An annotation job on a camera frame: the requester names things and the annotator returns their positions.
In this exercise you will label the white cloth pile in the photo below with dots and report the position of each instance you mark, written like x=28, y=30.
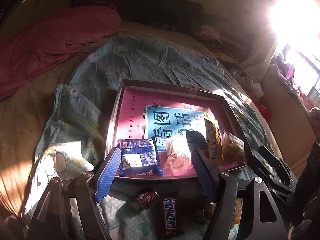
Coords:
x=247, y=85

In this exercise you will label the brown chocolate bar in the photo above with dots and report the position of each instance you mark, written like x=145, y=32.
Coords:
x=170, y=215

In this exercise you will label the clothes on windowsill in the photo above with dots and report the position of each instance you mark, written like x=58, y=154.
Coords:
x=287, y=72

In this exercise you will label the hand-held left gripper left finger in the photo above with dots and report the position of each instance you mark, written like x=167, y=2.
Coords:
x=107, y=175

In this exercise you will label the cartoon cat printed blanket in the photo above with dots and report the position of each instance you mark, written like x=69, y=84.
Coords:
x=150, y=62

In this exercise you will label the pink and blue box tray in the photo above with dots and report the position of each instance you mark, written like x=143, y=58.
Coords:
x=175, y=86

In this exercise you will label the pink and blue book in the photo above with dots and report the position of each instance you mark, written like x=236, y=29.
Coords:
x=132, y=115

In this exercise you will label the yellow snack bar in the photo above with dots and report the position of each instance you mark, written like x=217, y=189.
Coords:
x=213, y=140

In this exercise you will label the beige round object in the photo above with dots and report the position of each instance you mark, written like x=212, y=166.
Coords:
x=315, y=115

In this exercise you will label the window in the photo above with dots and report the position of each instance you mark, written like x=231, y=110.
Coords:
x=300, y=67

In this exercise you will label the dark headboard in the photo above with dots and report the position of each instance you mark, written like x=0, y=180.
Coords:
x=150, y=7

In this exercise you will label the clear brown pastry packet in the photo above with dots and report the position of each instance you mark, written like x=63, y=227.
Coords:
x=233, y=147

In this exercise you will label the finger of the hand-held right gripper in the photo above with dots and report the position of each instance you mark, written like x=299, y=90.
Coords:
x=277, y=162
x=267, y=175

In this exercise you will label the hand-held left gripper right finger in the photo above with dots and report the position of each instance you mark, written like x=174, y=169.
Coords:
x=203, y=175

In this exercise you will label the blue snack packet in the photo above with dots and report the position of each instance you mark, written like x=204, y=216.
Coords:
x=140, y=155

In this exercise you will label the pink quilt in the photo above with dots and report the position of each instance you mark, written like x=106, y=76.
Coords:
x=55, y=37

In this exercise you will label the small brown wrapped candy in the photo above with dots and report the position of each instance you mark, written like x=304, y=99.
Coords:
x=145, y=198

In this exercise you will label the beige bed sheet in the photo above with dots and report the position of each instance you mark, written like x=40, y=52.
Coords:
x=20, y=120

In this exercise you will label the white curtain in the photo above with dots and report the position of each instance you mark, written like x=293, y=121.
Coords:
x=260, y=55

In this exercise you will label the beige cabinet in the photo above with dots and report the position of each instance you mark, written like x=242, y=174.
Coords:
x=32, y=2

